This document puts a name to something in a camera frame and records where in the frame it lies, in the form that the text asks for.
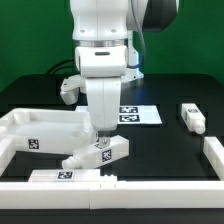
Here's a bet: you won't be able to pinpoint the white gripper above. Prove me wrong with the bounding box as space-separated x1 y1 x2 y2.
85 77 121 147

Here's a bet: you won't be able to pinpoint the white marker base plate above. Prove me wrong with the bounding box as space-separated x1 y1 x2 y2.
76 105 162 125

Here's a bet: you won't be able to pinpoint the black cables at base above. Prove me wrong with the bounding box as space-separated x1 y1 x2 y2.
45 58 77 76

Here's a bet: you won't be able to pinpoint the white L-shaped fence wall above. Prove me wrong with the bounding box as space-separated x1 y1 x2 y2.
0 135 224 211

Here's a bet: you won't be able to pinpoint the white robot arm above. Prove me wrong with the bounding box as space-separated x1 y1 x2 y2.
61 0 179 148

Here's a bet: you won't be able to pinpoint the white desk tabletop tray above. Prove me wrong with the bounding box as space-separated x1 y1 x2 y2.
0 108 95 155

